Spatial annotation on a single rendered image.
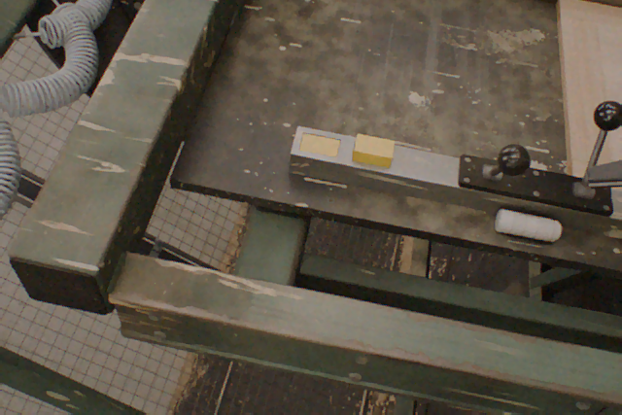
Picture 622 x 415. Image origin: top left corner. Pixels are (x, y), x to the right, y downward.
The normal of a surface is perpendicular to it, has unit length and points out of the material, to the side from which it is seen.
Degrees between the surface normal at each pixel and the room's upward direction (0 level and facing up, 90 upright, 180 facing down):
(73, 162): 58
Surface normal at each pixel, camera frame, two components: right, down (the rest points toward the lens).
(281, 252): 0.09, -0.60
